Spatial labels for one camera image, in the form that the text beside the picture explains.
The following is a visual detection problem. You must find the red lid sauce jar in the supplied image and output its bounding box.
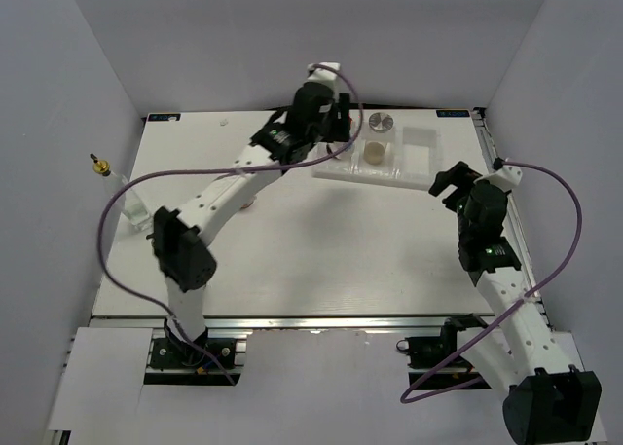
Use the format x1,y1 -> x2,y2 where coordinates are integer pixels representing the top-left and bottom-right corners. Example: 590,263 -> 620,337
325,142 -> 351,161

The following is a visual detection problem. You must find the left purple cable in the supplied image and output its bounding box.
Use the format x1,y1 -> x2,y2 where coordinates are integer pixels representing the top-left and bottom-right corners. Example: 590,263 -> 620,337
96,63 -> 364,387

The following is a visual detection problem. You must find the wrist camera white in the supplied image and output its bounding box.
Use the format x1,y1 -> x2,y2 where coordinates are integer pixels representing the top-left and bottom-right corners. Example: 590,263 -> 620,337
489,158 -> 523,194
307,62 -> 341,91

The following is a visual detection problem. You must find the silver lid white shaker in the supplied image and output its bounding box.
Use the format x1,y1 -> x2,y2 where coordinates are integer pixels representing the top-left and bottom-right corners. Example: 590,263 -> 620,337
363,111 -> 395,166

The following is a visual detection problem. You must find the white three-slot organizer tray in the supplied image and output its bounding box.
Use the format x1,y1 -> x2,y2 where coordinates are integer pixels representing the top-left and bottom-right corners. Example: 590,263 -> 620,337
312,115 -> 442,191

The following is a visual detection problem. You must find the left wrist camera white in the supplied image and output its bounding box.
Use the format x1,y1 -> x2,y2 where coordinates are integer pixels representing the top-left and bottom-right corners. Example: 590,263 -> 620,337
307,62 -> 341,91

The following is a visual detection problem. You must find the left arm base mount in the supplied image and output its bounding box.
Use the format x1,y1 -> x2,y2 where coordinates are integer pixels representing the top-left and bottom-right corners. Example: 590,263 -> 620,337
143,324 -> 245,387

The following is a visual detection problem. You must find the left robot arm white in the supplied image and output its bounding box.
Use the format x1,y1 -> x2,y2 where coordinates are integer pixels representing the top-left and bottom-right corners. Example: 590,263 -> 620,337
152,82 -> 350,366

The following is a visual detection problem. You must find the glass bottle gold spout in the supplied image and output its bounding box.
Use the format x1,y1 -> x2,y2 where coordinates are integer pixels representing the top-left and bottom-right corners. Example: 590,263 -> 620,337
89,152 -> 155,232

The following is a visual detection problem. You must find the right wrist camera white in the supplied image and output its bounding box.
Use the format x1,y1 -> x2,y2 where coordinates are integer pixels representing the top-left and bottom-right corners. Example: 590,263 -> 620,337
489,158 -> 523,194

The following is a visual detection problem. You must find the aluminium rail front edge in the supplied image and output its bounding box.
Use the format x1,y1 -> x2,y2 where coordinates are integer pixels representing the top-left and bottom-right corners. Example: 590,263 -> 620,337
92,314 -> 497,333

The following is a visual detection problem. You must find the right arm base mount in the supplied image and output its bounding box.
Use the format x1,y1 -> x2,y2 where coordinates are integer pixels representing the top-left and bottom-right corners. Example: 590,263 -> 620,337
396,315 -> 490,390

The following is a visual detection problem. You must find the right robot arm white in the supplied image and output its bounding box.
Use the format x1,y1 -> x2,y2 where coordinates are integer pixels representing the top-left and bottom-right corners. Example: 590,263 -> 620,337
429,162 -> 602,444

